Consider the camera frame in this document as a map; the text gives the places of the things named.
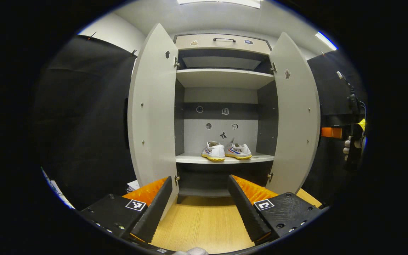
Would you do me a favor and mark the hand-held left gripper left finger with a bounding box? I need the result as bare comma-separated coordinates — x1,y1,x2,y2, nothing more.
80,176,173,245

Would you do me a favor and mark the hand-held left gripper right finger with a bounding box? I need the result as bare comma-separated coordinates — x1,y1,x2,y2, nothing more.
228,174,322,245

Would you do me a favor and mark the grey cabinet door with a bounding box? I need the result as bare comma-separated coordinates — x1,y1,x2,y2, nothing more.
127,23,180,220
266,32,321,195

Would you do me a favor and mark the white shoe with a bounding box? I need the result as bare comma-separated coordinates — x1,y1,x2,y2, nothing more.
201,141,226,162
225,138,252,160

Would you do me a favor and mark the grey shoe cabinet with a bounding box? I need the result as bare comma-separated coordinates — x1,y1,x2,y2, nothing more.
127,23,321,220

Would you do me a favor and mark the dark cabinet base board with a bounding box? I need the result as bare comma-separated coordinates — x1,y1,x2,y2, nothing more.
177,188,233,198

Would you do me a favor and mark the grey cabinet shelf board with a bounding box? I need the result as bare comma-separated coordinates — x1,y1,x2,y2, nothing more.
176,152,274,164
176,68,275,90

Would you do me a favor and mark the beige cabinet drawer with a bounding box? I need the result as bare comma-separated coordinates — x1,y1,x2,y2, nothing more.
174,34,272,55

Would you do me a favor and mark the black backdrop cloth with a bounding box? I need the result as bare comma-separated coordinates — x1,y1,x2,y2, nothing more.
301,50,369,206
30,34,139,209

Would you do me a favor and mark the narrow ceiling light panel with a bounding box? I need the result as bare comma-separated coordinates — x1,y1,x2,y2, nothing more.
315,31,338,51

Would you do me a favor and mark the large ceiling light panel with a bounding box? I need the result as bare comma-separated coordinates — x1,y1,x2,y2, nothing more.
177,0,262,9

